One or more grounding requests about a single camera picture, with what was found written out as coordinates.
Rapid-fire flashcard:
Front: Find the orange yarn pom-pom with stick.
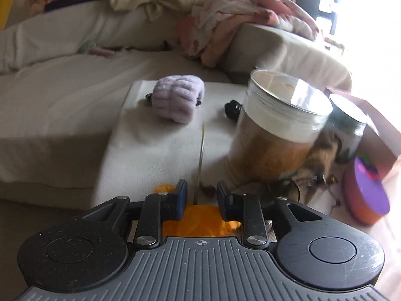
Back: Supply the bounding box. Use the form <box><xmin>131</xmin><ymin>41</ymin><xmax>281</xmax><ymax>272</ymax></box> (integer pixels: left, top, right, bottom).
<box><xmin>162</xmin><ymin>124</ymin><xmax>241</xmax><ymax>238</ymax></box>

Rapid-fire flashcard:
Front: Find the purple eggplant felt sponge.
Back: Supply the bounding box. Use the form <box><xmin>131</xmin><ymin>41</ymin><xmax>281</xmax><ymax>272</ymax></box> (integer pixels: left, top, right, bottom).
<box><xmin>342</xmin><ymin>156</ymin><xmax>390</xmax><ymax>225</ymax></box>

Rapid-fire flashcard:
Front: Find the large clear lidded jar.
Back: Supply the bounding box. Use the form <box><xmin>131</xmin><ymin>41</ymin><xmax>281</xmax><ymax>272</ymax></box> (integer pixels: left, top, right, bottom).
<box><xmin>227</xmin><ymin>69</ymin><xmax>333</xmax><ymax>186</ymax></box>

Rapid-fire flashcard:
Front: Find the black hair clip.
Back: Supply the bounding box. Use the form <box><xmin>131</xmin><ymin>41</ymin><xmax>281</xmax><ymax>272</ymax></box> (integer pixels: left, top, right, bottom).
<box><xmin>224</xmin><ymin>100</ymin><xmax>243</xmax><ymax>122</ymax></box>

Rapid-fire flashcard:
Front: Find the lavender fluffy scrunchie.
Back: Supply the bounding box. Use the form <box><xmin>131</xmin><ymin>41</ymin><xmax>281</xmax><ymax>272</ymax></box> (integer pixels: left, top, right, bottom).
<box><xmin>147</xmin><ymin>75</ymin><xmax>205</xmax><ymax>124</ymax></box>

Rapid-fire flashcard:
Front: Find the small glass jar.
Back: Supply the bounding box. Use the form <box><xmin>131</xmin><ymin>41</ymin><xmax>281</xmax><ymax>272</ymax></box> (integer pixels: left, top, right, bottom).
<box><xmin>327</xmin><ymin>93</ymin><xmax>367</xmax><ymax>164</ymax></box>

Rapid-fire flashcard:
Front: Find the cardboard box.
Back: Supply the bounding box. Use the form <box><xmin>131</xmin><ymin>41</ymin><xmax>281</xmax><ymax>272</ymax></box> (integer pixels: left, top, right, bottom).
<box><xmin>325</xmin><ymin>87</ymin><xmax>400</xmax><ymax>180</ymax></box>

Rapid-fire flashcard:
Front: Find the beige sofa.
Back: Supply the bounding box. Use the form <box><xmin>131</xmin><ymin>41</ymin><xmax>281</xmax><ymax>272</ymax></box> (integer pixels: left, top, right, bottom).
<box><xmin>1</xmin><ymin>0</ymin><xmax>351</xmax><ymax>209</ymax></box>

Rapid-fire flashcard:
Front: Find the pink floral blanket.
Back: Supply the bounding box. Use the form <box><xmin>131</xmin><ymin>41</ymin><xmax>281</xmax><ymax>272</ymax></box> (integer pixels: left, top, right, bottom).
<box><xmin>177</xmin><ymin>0</ymin><xmax>320</xmax><ymax>68</ymax></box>

